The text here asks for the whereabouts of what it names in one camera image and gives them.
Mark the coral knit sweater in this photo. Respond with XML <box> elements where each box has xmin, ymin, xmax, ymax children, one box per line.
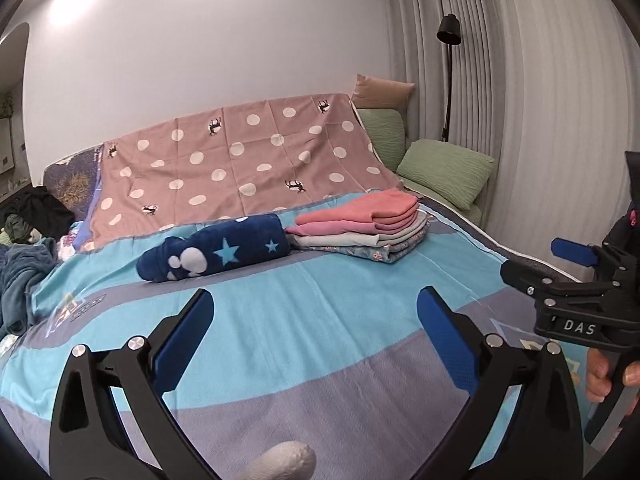
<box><xmin>295</xmin><ymin>188</ymin><xmax>418</xmax><ymax>226</ymax></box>

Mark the black clothes pile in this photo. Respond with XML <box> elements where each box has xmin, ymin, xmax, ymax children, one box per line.
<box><xmin>1</xmin><ymin>185</ymin><xmax>75</xmax><ymax>240</ymax></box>

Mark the right hand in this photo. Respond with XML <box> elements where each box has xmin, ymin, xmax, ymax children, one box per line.
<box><xmin>586</xmin><ymin>348</ymin><xmax>640</xmax><ymax>403</ymax></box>

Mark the green pillow front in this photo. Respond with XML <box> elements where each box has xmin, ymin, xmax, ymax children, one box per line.
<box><xmin>397</xmin><ymin>140</ymin><xmax>495</xmax><ymax>210</ymax></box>

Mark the green pillow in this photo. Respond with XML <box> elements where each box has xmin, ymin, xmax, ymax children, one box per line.
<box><xmin>397</xmin><ymin>140</ymin><xmax>495</xmax><ymax>210</ymax></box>
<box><xmin>358</xmin><ymin>108</ymin><xmax>406</xmax><ymax>171</ymax></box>

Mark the teal knit blanket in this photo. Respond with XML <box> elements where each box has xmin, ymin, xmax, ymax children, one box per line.
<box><xmin>1</xmin><ymin>238</ymin><xmax>56</xmax><ymax>337</ymax></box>

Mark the white folded garment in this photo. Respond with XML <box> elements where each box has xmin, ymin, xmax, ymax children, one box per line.
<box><xmin>288</xmin><ymin>222</ymin><xmax>430</xmax><ymax>248</ymax></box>

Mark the grey curtain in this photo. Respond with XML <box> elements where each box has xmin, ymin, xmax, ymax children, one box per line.
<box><xmin>387</xmin><ymin>0</ymin><xmax>639</xmax><ymax>260</ymax></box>

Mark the floral folded garment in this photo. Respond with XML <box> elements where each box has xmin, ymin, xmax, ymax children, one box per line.
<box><xmin>337</xmin><ymin>230</ymin><xmax>427</xmax><ymax>264</ymax></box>

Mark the grey rolled cloth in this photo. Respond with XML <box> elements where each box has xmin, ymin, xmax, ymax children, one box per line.
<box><xmin>235</xmin><ymin>441</ymin><xmax>317</xmax><ymax>480</ymax></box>

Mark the blue grey geometric bedspread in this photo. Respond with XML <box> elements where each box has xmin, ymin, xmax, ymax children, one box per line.
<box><xmin>1</xmin><ymin>200</ymin><xmax>544</xmax><ymax>479</ymax></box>

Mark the navy star fleece roll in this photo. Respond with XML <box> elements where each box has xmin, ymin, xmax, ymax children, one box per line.
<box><xmin>136</xmin><ymin>214</ymin><xmax>291</xmax><ymax>283</ymax></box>

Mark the pink folded garment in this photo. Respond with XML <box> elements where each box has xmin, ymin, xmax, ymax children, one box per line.
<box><xmin>284</xmin><ymin>217</ymin><xmax>416</xmax><ymax>236</ymax></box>

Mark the green pillow back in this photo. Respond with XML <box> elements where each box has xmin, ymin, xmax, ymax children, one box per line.
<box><xmin>358</xmin><ymin>108</ymin><xmax>406</xmax><ymax>171</ymax></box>

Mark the dark floral pillow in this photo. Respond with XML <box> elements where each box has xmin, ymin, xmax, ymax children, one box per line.
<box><xmin>42</xmin><ymin>144</ymin><xmax>103</xmax><ymax>221</ymax></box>

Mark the black floor lamp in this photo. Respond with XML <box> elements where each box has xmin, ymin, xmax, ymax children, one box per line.
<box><xmin>436</xmin><ymin>13</ymin><xmax>462</xmax><ymax>142</ymax></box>

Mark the tan pillow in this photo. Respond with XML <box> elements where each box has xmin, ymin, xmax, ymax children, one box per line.
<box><xmin>352</xmin><ymin>74</ymin><xmax>416</xmax><ymax>112</ymax></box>

